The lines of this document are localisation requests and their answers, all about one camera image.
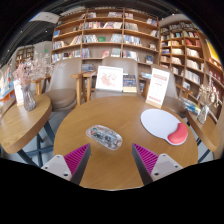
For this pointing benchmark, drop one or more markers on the white hanging ceiling sign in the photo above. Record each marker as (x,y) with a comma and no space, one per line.
(45,16)

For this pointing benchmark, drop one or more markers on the round wooden side table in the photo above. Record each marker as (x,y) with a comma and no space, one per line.
(20,123)
(206,130)

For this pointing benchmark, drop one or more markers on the wide wooden bookshelf unit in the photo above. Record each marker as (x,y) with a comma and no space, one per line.
(100,33)

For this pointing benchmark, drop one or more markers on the orange and blue display stand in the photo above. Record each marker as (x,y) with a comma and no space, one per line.
(6,80)

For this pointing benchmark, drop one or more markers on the small white table sign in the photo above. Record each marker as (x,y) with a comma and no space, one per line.
(18,93)

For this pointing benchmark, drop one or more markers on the stack of pale blue books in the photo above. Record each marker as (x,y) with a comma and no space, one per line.
(146,76)

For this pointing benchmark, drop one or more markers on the blue and yellow book pile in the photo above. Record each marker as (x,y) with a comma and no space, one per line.
(191,106)

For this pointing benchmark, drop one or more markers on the beige chair holding framed picture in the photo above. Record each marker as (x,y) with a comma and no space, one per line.
(120,63)

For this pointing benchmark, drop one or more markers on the white mouse pad, red wrist rest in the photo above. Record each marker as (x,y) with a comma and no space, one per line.
(158,123)

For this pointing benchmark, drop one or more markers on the beige wooden-armed chair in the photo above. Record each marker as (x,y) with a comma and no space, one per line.
(61,98)
(171,86)

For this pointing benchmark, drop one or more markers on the white framed picture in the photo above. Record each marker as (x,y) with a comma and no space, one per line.
(109,78)

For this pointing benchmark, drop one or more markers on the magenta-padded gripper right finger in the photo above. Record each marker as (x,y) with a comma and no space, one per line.
(146,160)

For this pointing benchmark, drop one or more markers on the glass vase with pink flowers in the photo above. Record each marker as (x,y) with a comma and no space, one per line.
(28,100)

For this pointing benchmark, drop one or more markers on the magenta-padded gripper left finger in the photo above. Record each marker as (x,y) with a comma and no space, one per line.
(76,160)

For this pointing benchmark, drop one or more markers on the dark book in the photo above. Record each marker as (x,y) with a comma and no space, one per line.
(130,83)

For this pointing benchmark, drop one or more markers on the glass vase with dried flowers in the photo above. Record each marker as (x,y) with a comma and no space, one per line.
(202,115)

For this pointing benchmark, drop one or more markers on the curved wooden bookshelf unit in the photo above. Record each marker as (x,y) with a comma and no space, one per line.
(186,50)

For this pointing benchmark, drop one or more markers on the transparent computer mouse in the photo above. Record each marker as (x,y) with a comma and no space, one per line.
(104,136)

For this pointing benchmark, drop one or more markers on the small distant bookshelf unit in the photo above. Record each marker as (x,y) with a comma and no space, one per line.
(25,55)

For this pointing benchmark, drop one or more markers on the white sign on wooden base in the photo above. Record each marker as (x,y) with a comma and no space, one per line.
(157,86)

